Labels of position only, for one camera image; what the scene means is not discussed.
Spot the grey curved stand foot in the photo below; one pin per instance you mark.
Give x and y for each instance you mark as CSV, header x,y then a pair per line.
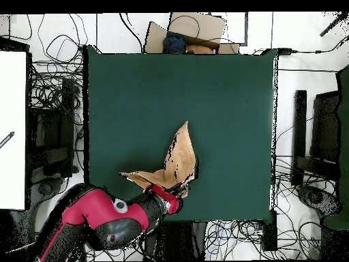
x,y
45,188

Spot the black upright bar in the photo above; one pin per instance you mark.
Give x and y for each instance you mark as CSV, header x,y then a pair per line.
x,y
299,131

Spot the brown cardboard box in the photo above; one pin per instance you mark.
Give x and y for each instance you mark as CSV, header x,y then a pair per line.
x,y
207,27

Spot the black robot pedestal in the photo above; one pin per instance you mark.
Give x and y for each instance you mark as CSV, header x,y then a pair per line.
x,y
185,240

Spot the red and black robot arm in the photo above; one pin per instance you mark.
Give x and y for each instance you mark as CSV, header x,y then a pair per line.
x,y
103,210

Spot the dark green table cloth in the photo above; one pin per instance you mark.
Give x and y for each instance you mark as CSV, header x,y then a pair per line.
x,y
231,109

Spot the black power strip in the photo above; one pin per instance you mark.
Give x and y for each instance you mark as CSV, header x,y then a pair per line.
x,y
270,232

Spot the black power adaptor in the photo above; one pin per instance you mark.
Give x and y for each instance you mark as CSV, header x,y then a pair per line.
x,y
285,51

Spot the tan terry towel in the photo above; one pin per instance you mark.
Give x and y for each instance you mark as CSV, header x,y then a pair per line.
x,y
180,158

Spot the black stand foot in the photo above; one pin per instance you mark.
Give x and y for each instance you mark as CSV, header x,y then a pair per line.
x,y
316,198

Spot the dark green cloth cover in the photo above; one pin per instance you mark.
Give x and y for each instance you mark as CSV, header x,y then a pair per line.
x,y
344,136

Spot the black rod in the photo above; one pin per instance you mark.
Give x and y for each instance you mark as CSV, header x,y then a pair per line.
x,y
334,24

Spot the black chair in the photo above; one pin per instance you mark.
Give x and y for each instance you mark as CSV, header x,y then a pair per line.
x,y
325,128

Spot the orange cloth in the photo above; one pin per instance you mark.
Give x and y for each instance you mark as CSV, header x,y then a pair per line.
x,y
199,49

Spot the black pen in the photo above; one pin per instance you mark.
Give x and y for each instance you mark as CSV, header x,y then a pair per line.
x,y
6,139

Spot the dark blue cloth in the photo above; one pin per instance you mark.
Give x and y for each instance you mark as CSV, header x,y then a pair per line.
x,y
174,43

